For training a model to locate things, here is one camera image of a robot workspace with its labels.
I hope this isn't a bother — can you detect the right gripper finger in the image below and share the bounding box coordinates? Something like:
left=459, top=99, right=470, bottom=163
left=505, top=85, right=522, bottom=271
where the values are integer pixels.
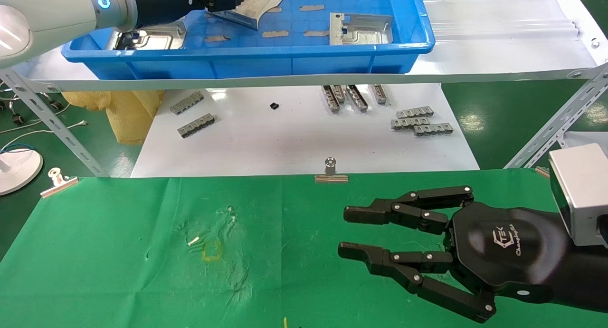
left=343, top=185, right=475, bottom=235
left=338, top=241, right=497, bottom=324

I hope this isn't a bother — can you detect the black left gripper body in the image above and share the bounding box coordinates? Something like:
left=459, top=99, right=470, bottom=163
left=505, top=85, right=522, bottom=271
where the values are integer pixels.
left=159, top=0, right=191, bottom=22

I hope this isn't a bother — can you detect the white corrugated shelf board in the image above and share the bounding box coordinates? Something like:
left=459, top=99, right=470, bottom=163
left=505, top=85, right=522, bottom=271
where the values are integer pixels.
left=14, top=0, right=608, bottom=92

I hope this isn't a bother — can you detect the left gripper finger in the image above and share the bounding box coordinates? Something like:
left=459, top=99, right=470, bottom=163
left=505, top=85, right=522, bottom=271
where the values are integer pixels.
left=188, top=0, right=246, bottom=13

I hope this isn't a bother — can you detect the yellow mesh bag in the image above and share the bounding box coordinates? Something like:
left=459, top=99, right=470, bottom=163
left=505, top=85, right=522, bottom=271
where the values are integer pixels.
left=62, top=90, right=166, bottom=145

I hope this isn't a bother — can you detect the white round base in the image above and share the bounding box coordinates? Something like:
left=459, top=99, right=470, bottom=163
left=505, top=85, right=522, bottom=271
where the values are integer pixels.
left=0, top=147, right=44, bottom=196

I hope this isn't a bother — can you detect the curved-edge sheet metal bracket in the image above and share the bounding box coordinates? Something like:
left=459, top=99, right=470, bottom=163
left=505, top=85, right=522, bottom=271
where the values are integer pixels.
left=209, top=0, right=287, bottom=30

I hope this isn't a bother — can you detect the white cable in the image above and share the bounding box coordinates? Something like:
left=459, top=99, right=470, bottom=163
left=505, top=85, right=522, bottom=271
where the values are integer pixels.
left=0, top=121, right=88, bottom=148

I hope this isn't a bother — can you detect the green table cloth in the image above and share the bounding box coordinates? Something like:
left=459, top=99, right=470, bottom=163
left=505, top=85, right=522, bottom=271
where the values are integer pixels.
left=0, top=169, right=608, bottom=328

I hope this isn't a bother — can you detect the blue plastic tray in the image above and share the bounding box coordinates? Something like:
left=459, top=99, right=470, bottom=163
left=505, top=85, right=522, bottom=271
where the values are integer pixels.
left=62, top=0, right=436, bottom=80

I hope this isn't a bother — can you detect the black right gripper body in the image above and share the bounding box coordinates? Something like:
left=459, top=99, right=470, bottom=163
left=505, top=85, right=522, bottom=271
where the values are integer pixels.
left=446, top=202, right=571, bottom=304

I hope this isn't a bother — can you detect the flat sheet metal bracket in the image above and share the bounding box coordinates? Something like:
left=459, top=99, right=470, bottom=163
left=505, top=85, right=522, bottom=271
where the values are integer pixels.
left=330, top=13, right=395, bottom=47

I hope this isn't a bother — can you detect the silver binder clip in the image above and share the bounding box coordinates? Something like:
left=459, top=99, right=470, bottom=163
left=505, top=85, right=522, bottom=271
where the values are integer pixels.
left=40, top=168, right=80, bottom=198
left=314, top=157, right=349, bottom=183

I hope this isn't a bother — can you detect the metal bracket left in tray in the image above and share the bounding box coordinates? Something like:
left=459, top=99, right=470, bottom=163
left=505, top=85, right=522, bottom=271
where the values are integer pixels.
left=106, top=21, right=188, bottom=51

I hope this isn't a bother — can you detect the white slab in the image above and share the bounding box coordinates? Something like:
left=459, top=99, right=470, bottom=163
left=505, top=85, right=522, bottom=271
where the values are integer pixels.
left=562, top=131, right=608, bottom=151

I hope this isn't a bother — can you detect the grey metal rack frame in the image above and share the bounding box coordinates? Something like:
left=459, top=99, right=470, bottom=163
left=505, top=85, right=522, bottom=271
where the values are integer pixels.
left=0, top=0, right=608, bottom=177

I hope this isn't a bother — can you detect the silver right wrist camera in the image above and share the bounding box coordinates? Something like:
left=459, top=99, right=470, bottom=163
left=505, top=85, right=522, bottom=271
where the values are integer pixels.
left=548, top=143, right=608, bottom=247

